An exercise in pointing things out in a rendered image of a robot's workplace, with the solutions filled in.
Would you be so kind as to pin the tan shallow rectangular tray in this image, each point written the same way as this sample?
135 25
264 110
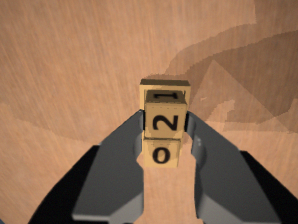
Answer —
154 84

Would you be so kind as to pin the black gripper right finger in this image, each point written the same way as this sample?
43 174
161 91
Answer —
233 187

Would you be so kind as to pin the tan cube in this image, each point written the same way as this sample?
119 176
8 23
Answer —
165 113
161 152

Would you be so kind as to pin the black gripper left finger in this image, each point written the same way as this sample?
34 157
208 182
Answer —
105 186

